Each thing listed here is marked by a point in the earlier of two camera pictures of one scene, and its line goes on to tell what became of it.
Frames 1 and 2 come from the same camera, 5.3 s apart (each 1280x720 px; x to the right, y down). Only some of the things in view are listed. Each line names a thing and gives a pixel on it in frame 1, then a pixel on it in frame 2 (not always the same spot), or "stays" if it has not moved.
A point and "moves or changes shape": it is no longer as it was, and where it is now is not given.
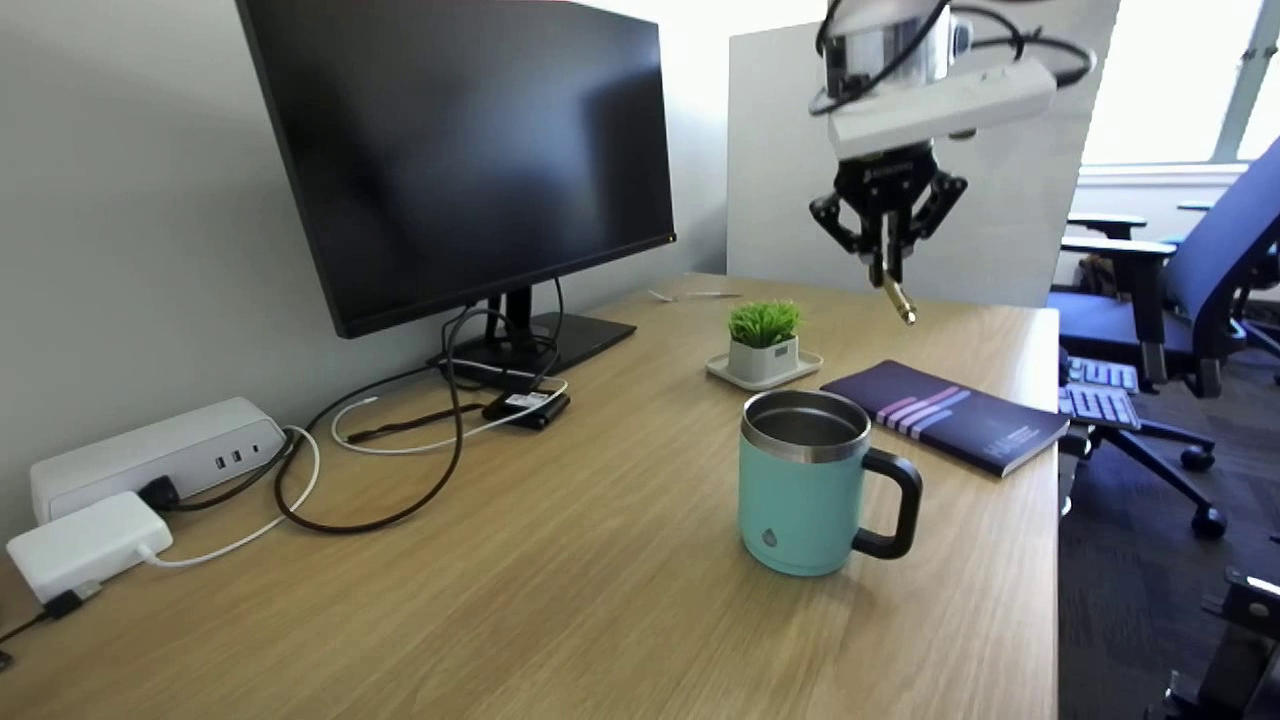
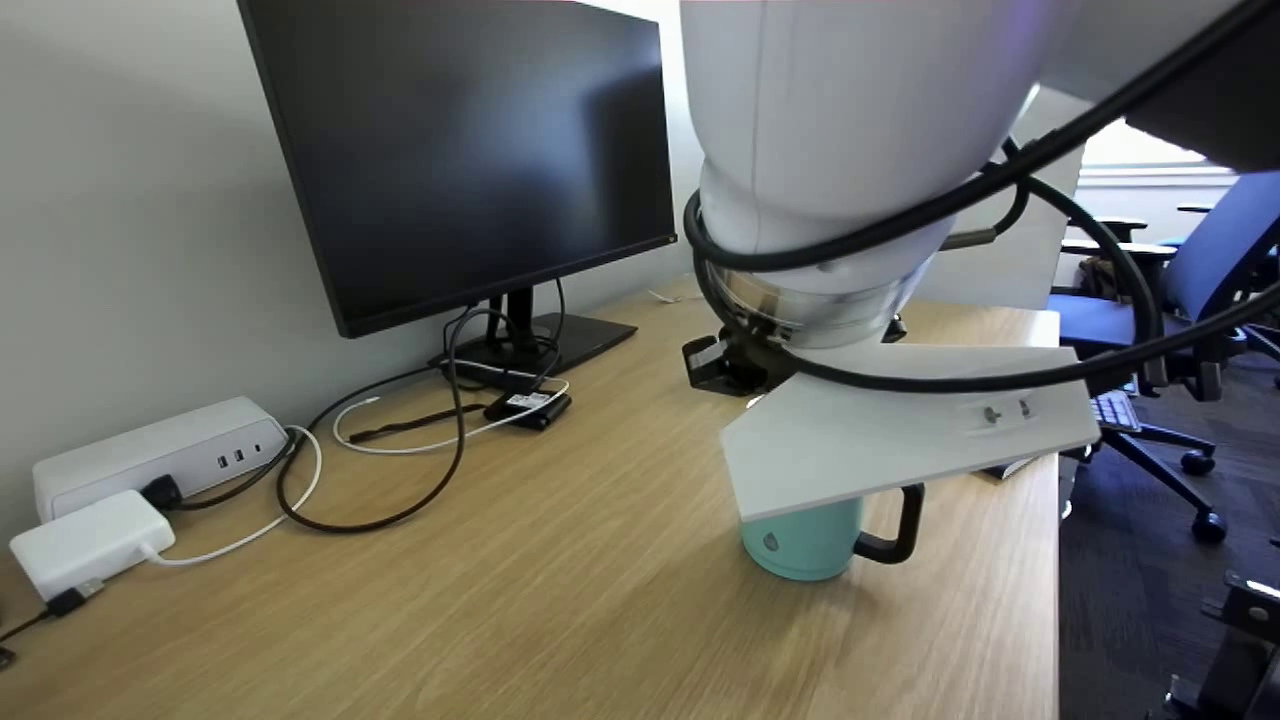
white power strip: [198, 451] stays
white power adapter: [89, 544] stays
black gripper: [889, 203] to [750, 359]
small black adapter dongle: [517, 407] stays
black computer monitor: [450, 153] stays
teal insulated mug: [803, 487] moves or changes shape
